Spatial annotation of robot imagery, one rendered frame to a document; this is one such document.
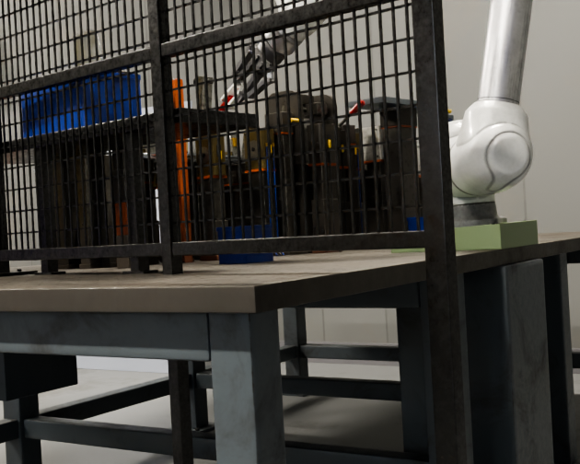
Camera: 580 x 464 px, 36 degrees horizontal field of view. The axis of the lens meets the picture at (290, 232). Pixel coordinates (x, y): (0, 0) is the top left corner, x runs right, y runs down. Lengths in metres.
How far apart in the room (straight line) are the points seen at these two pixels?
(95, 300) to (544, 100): 3.37
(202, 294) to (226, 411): 0.19
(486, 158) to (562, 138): 2.44
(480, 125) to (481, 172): 0.11
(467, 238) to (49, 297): 1.08
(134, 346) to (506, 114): 1.08
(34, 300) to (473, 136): 1.08
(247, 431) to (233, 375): 0.09
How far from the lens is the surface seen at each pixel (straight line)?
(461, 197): 2.30
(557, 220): 4.50
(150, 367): 5.16
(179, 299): 1.35
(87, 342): 1.55
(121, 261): 2.29
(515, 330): 2.23
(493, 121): 2.12
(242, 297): 1.28
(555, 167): 4.51
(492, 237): 2.18
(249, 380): 1.34
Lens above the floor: 0.78
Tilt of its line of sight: level
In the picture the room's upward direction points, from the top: 3 degrees counter-clockwise
